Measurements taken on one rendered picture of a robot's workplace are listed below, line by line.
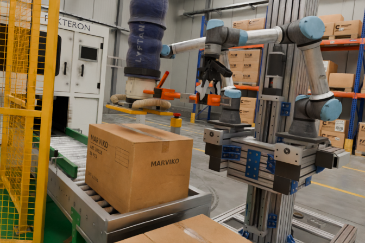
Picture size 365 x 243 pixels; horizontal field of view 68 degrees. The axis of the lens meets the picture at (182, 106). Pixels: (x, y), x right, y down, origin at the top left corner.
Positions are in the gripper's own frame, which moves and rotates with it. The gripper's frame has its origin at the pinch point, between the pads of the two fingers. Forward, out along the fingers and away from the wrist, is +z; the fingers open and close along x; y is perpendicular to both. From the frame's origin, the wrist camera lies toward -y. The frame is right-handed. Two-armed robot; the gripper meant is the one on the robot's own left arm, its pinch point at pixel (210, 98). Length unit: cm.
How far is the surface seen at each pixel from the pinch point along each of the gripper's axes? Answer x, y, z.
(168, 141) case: -1.0, 30.0, 25.8
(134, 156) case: 19.3, 29.3, 32.7
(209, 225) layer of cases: -16, 6, 66
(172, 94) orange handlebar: 3.9, 23.3, 0.1
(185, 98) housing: 3.8, 13.1, 1.4
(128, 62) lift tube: 12, 60, -16
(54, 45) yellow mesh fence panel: 44, 98, -22
